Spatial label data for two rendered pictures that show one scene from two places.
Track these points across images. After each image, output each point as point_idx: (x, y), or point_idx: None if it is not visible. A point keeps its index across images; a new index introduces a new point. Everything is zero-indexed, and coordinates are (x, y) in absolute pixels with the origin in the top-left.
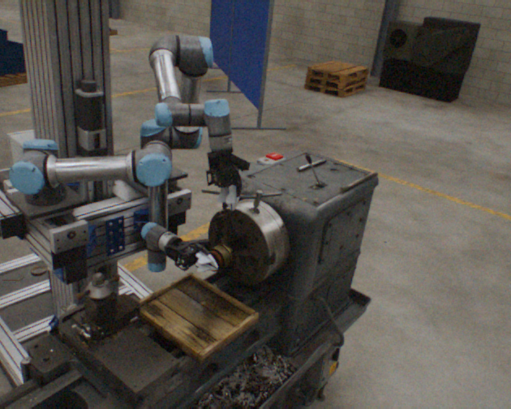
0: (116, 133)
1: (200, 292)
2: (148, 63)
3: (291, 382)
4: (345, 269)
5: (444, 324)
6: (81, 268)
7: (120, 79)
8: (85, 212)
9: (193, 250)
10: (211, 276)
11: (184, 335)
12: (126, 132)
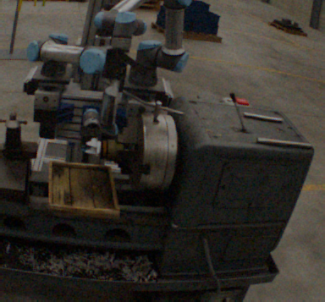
0: (247, 94)
1: (101, 181)
2: (315, 61)
3: (143, 288)
4: (258, 233)
5: None
6: (51, 130)
7: (284, 62)
8: (73, 93)
9: (93, 134)
10: (128, 179)
11: (57, 193)
12: (256, 96)
